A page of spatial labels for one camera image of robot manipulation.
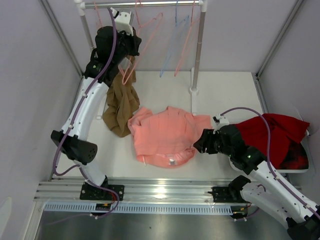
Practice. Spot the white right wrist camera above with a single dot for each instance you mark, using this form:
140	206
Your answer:
220	121

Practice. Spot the white slotted cable duct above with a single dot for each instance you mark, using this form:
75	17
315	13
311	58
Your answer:
136	208

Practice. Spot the tan brown skirt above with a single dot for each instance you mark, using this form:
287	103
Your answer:
122	101

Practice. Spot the aluminium mounting rail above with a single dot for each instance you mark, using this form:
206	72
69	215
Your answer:
136	190

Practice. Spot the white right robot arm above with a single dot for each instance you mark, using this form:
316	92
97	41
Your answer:
261	184

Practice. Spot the red garment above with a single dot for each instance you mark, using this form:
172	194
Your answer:
283	129

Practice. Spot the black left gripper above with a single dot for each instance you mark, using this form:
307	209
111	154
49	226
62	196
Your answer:
135	41

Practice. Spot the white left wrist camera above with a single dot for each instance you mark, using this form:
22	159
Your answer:
123	21

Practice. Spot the pink skirt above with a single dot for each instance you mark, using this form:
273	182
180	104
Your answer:
166	139

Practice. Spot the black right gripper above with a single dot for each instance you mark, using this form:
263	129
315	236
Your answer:
205	141

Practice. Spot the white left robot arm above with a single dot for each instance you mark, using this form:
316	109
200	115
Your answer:
112	47

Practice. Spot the pink wire hanger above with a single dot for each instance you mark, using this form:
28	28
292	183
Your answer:
155	24
188	41

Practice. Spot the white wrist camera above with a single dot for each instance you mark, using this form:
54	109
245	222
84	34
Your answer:
220	121
123	21

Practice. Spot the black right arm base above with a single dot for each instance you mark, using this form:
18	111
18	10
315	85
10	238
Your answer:
232	194

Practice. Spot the blue wire hanger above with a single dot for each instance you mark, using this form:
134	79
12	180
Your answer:
179	28

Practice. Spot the pink hanger holding tan skirt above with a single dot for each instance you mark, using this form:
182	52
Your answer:
99	22

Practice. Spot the white perforated basket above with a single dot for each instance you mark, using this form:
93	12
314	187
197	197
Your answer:
296	160

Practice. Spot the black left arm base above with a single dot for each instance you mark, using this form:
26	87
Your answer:
90	192

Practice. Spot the white garment rack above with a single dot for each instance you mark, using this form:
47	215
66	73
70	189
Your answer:
203	4

